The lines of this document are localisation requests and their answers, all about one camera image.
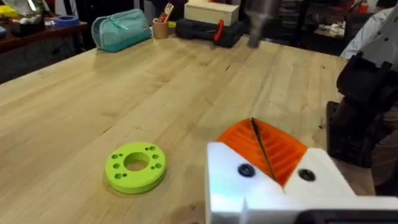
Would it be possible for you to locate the dark side table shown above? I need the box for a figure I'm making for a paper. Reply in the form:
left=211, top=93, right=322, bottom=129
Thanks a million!
left=0, top=21, right=91, bottom=85

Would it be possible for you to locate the brown paper cup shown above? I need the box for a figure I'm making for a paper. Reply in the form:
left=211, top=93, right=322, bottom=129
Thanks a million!
left=152, top=18, right=170, bottom=40

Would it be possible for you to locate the black tool case red latch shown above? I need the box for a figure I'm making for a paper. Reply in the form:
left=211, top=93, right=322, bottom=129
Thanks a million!
left=175, top=18, right=246, bottom=49

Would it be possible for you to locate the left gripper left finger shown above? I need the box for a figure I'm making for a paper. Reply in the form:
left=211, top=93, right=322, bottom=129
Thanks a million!
left=205, top=118, right=285, bottom=224

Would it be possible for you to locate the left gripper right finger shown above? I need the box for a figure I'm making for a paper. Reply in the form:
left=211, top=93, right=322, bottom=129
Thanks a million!
left=251, top=117, right=357, bottom=198

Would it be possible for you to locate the blue tape roll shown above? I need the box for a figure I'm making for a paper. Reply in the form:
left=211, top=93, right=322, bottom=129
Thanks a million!
left=54, top=14, right=80, bottom=27

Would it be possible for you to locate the teal zip bag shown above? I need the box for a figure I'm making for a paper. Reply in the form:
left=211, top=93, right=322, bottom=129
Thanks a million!
left=91, top=8, right=152, bottom=53

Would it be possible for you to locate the wooden fork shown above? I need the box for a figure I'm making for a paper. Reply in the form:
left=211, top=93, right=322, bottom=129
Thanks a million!
left=163, top=2, right=175, bottom=22

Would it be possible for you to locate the person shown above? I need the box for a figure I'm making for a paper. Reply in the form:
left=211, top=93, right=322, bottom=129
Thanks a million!
left=244, top=0, right=282, bottom=49

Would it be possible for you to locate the green disc with holes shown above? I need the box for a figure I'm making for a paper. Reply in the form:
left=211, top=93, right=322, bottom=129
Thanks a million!
left=104, top=141, right=168, bottom=195

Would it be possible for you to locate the yellow object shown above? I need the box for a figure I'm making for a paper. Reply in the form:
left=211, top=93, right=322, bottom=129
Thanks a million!
left=0, top=5, right=19, bottom=19

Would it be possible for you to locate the pale wooden box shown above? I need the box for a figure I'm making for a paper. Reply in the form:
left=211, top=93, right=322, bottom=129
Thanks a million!
left=183, top=1, right=239, bottom=27

